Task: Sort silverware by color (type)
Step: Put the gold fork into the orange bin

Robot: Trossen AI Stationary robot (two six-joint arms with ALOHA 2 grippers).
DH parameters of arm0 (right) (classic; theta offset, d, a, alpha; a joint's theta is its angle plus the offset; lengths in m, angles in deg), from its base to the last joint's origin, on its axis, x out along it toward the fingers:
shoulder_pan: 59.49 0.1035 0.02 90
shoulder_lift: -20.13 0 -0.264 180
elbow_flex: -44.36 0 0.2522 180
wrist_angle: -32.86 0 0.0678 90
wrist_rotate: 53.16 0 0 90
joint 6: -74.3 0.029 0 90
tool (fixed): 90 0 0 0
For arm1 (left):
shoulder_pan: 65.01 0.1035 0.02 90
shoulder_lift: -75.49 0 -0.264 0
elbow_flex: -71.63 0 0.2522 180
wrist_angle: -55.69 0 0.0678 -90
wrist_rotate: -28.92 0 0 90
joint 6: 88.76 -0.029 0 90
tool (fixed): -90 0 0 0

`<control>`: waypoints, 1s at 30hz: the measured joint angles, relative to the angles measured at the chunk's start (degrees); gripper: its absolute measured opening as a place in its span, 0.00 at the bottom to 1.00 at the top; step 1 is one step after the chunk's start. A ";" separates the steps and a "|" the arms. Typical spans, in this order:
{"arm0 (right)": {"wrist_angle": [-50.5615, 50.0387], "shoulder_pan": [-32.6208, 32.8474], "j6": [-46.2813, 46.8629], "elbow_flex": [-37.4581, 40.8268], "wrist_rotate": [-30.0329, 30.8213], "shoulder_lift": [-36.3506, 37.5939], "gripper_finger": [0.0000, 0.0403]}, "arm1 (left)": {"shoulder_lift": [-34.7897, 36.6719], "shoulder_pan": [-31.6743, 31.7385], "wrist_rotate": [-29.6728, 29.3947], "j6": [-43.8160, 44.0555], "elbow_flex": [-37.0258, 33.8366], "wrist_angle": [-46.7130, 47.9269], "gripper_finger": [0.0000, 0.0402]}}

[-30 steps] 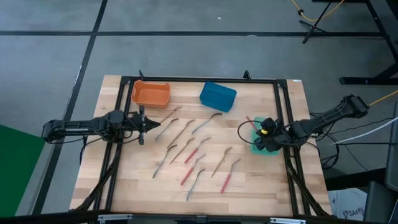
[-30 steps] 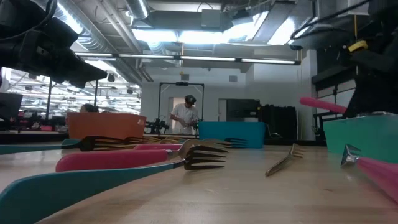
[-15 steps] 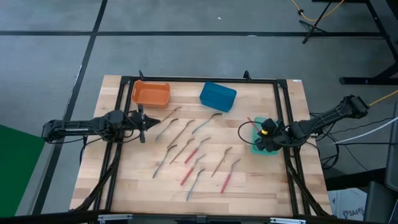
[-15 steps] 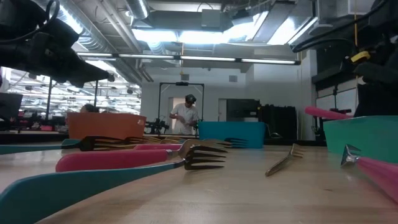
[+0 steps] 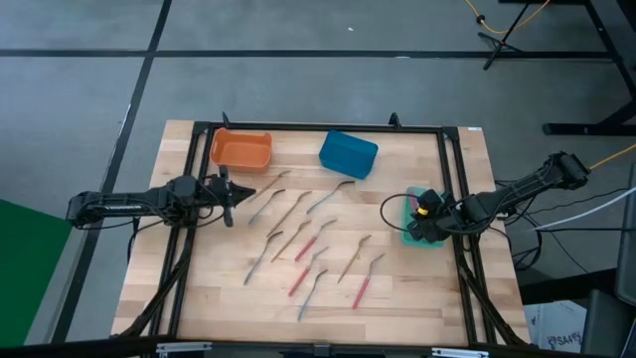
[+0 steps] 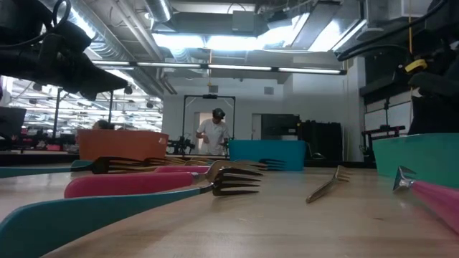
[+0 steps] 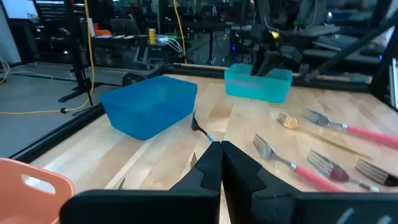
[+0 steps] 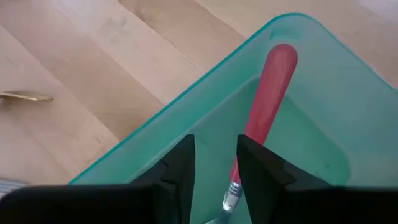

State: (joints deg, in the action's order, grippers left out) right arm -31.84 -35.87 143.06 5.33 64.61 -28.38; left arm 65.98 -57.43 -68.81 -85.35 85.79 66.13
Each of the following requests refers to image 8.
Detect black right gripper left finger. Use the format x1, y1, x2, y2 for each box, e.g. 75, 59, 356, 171
0, 134, 197, 224

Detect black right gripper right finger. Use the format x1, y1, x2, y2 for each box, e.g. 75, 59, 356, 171
236, 134, 398, 224

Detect red-handled silver fork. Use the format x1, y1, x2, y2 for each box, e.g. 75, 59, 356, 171
205, 43, 299, 224

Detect teal green plastic bin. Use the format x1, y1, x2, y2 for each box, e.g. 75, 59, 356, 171
68, 12, 398, 224

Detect loose utensils on table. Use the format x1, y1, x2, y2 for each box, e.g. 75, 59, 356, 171
0, 90, 54, 102

